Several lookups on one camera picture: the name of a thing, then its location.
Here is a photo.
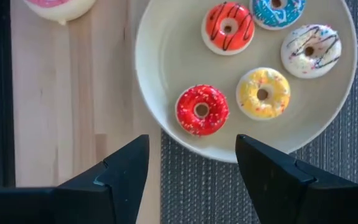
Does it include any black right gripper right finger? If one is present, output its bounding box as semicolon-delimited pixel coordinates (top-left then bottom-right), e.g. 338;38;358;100
235;134;358;224

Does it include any large pink frosted donut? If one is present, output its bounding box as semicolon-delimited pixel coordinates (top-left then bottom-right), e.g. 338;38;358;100
22;0;97;26

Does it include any small red sprinkled donut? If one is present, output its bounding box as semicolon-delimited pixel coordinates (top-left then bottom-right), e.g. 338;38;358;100
174;84;230;137

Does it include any small orange chocolate-drizzled donut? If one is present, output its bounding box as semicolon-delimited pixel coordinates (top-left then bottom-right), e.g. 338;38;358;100
200;1;256;56

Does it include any small white drizzled donut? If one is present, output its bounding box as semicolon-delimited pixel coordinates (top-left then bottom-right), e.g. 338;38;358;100
280;24;343;79

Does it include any grey woven placemat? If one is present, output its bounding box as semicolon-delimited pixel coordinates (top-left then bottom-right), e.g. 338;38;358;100
159;0;358;224

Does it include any black aluminium table frame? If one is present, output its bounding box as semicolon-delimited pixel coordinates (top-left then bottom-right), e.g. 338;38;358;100
0;0;16;187

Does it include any small yellow sprinkled donut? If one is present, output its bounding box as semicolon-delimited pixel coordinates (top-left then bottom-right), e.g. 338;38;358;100
235;67;291;121

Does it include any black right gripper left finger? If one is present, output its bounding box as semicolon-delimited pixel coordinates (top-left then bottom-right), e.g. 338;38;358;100
55;134;150;224

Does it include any small blue frosted donut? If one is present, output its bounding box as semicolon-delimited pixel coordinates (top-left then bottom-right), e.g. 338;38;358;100
249;0;306;31

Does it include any cream round plate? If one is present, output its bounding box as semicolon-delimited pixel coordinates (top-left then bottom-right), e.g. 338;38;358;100
134;0;358;163

